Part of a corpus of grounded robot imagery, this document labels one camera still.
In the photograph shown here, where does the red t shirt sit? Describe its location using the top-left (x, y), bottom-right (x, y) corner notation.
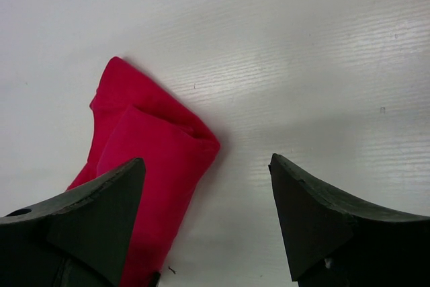
top-left (72, 57), bottom-right (220, 286)

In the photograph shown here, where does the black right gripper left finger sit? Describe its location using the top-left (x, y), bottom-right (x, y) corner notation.
top-left (1, 158), bottom-right (146, 286)

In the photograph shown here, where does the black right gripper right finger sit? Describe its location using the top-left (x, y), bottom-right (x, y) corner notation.
top-left (269, 154), bottom-right (429, 286)

